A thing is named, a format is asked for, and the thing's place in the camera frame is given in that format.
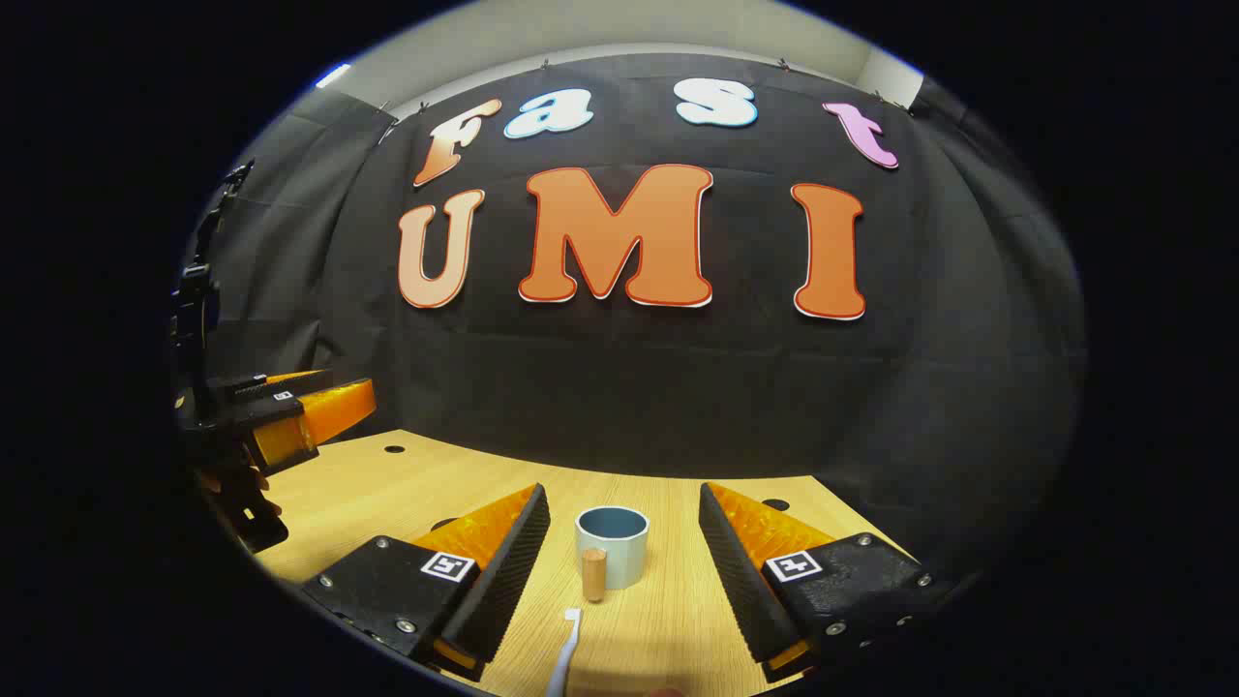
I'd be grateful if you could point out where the wooden desktop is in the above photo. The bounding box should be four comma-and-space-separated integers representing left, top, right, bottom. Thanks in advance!
247, 429, 921, 697

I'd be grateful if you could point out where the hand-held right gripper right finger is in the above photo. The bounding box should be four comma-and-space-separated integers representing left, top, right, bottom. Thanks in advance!
698, 482, 954, 684

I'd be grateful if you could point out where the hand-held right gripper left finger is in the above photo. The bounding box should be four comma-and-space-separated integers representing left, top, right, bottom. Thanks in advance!
300, 482, 551, 683

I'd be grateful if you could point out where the blue-grey cup with wooden handle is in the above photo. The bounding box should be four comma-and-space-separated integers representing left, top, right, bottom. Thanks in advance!
575, 505, 650, 603

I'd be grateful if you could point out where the white toothbrush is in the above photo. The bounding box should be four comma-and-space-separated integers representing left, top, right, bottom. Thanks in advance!
544, 607, 584, 697

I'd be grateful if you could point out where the black backdrop cloth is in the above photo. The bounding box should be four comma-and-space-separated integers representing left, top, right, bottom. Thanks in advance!
189, 53, 1090, 582

